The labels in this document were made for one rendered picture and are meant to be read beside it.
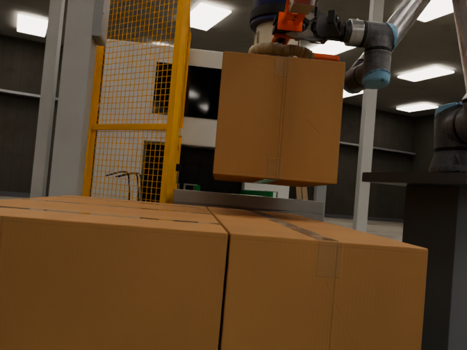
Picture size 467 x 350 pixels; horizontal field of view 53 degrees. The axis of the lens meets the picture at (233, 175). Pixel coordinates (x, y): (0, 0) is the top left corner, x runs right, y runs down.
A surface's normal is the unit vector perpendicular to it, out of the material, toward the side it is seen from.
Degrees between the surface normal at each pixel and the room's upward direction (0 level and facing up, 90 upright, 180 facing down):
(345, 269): 90
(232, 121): 89
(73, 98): 90
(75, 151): 90
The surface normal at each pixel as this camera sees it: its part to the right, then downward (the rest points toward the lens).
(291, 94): 0.03, -0.04
